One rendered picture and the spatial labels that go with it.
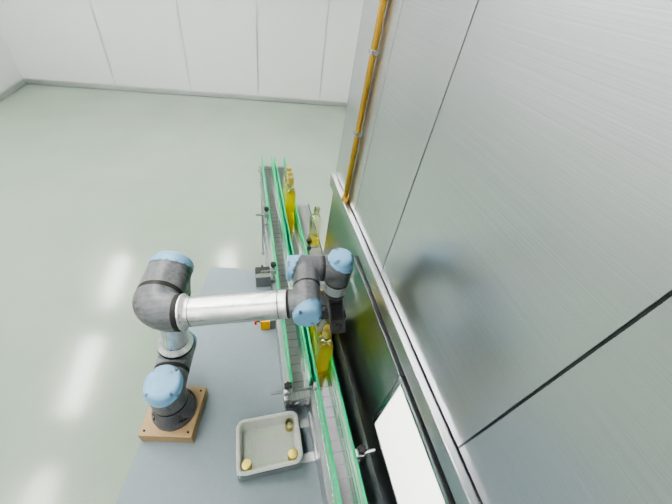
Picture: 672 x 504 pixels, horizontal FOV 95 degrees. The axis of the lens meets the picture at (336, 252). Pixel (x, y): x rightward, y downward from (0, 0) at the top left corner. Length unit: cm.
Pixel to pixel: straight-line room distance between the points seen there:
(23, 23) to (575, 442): 730
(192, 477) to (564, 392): 119
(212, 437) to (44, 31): 654
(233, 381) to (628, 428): 129
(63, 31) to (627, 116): 695
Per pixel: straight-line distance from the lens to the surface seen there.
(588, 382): 53
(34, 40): 724
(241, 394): 147
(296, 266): 87
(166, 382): 123
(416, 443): 93
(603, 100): 50
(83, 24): 692
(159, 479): 144
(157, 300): 88
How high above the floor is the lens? 211
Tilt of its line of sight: 42 degrees down
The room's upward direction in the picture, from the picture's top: 11 degrees clockwise
